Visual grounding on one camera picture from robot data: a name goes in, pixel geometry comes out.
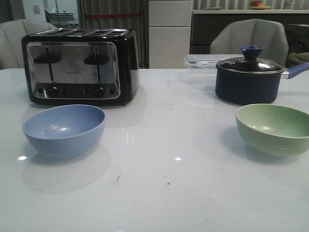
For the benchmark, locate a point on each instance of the blue bowl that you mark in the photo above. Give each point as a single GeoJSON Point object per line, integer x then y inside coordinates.
{"type": "Point", "coordinates": [65, 131]}

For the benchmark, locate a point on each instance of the green bowl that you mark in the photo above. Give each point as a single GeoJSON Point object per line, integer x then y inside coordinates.
{"type": "Point", "coordinates": [273, 129]}

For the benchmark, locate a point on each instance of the clear plastic food container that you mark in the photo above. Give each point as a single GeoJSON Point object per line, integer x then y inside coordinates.
{"type": "Point", "coordinates": [201, 69]}

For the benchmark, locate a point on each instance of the dark blue saucepan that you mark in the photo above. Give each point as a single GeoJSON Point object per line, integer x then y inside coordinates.
{"type": "Point", "coordinates": [249, 88]}

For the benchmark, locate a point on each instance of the white cabinet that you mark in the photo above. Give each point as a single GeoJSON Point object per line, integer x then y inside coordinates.
{"type": "Point", "coordinates": [169, 33]}

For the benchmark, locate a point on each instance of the black and chrome toaster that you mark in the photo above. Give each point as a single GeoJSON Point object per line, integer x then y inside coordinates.
{"type": "Point", "coordinates": [81, 66]}

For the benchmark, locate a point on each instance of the dark counter with white top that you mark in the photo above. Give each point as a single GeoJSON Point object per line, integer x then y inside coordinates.
{"type": "Point", "coordinates": [207, 24]}

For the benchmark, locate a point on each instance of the grey chair on right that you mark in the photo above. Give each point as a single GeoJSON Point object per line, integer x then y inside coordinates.
{"type": "Point", "coordinates": [263, 33]}

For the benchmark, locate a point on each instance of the grey chair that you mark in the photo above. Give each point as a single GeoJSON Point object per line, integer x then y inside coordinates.
{"type": "Point", "coordinates": [11, 34]}
{"type": "Point", "coordinates": [263, 33]}

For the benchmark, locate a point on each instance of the glass pot lid blue knob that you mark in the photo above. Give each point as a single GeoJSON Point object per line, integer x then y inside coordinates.
{"type": "Point", "coordinates": [250, 62]}

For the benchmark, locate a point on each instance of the fruit plate on counter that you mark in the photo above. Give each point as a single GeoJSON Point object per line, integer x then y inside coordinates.
{"type": "Point", "coordinates": [257, 5]}

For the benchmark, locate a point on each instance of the grey chair on left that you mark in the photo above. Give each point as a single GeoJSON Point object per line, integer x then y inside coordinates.
{"type": "Point", "coordinates": [11, 34]}

